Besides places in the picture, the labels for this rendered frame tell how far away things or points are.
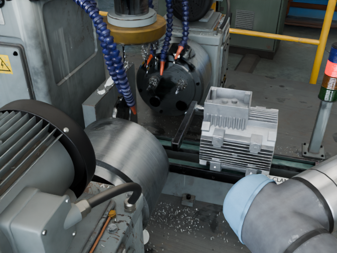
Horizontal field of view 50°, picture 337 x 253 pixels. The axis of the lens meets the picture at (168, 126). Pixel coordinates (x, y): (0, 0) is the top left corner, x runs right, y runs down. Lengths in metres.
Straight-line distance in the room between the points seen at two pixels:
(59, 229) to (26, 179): 0.08
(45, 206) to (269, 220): 0.26
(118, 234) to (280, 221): 0.30
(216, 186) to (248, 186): 0.69
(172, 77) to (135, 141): 0.49
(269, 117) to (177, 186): 0.36
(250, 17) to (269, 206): 3.86
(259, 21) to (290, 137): 2.81
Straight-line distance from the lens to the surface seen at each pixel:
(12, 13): 0.95
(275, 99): 1.78
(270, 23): 4.20
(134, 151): 0.80
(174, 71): 1.25
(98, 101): 1.00
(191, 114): 1.15
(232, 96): 1.07
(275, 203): 0.41
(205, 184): 1.12
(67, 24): 1.08
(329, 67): 1.29
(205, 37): 1.43
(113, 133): 0.83
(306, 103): 1.79
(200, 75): 1.25
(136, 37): 0.93
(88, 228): 0.61
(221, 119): 1.00
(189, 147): 1.19
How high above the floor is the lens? 1.63
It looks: 33 degrees down
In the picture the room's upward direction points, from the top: straight up
